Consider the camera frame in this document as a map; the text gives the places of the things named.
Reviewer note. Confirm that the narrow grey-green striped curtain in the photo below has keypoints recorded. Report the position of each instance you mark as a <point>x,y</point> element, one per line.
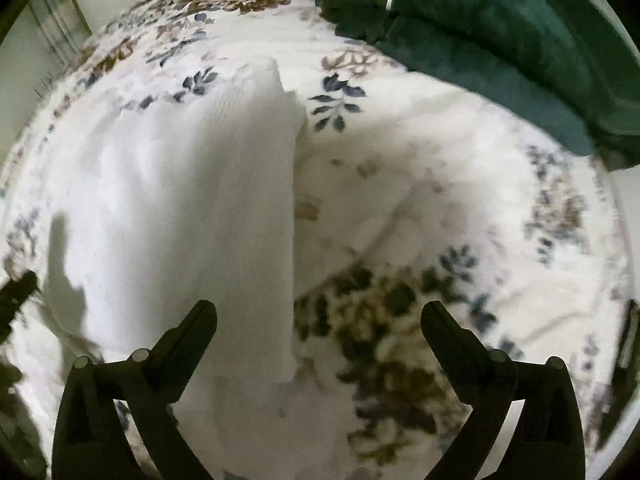
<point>55,20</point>

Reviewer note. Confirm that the white knit sweater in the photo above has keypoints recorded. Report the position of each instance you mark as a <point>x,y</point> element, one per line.
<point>200,210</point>

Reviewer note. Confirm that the black folded garment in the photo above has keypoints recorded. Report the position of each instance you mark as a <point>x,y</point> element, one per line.
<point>625,340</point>

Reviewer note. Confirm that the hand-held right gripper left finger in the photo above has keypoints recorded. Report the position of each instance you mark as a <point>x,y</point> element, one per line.
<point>187,340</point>

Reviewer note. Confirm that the floral quilt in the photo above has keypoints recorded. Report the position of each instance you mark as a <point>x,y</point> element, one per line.
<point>400,170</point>

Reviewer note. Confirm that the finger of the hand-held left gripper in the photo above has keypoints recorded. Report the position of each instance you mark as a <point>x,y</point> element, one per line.
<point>20,286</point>

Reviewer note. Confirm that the dark green blanket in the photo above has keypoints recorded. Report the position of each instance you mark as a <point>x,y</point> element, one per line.
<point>500,35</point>

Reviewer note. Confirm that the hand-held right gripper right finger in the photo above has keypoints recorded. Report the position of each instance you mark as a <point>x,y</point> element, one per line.
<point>445,340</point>

